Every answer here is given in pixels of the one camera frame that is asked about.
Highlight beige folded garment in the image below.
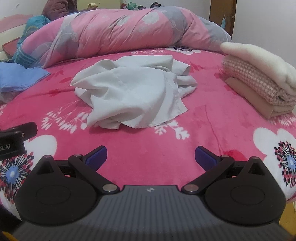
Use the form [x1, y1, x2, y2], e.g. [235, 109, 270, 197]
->
[225, 77, 294, 119]

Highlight pink floral bed blanket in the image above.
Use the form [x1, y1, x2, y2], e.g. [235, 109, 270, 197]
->
[1, 49, 295, 213]

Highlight pink white headboard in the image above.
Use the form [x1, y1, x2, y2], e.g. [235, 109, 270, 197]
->
[0, 15, 33, 60]

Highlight brown wooden door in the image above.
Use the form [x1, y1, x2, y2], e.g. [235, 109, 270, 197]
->
[209, 0, 237, 37]

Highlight cream folded fleece garment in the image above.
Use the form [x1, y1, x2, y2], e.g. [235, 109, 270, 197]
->
[220, 42, 295, 96]

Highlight red pillow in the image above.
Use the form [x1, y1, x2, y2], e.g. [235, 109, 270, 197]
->
[2, 38, 20, 56]

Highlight blue cloth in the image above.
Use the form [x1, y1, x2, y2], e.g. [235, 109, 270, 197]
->
[1, 62, 50, 93]

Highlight person in purple jacket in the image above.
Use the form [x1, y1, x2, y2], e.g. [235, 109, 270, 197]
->
[42, 0, 78, 21]

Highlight pink grey rolled duvet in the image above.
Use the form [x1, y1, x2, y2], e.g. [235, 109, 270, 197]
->
[13, 6, 231, 68]

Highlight white shirt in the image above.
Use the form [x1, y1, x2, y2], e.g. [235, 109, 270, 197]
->
[70, 55, 197, 130]

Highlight teal blue blanket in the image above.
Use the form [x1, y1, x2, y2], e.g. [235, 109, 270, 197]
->
[13, 16, 51, 68]

